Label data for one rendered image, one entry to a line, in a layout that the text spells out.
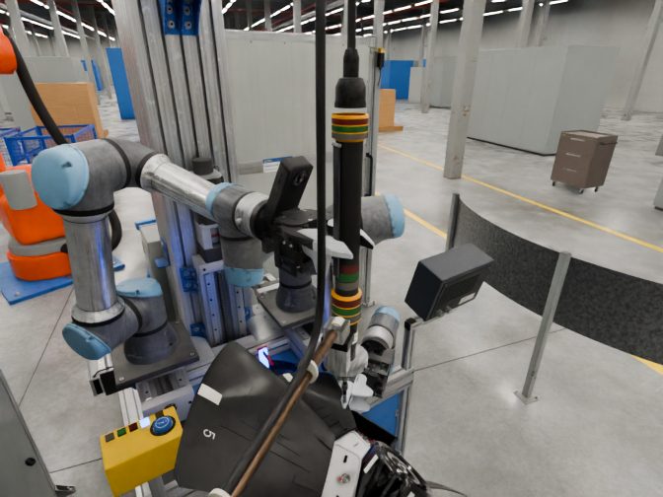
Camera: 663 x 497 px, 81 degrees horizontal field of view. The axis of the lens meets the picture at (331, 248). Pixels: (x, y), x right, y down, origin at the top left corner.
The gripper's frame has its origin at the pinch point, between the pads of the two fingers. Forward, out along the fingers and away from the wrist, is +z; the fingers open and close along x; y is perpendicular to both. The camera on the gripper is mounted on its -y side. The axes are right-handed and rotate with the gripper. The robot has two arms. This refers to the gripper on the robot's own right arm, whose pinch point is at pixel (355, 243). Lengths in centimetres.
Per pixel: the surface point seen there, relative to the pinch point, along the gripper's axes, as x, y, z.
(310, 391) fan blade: -5.9, 42.6, -17.8
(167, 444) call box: 19, 54, -37
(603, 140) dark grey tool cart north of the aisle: -671, 78, -119
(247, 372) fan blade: 12.3, 20.6, -10.3
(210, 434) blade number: 21.6, 20.6, -4.0
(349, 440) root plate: -2.7, 41.5, -2.9
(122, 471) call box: 29, 56, -38
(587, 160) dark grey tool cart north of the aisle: -661, 108, -131
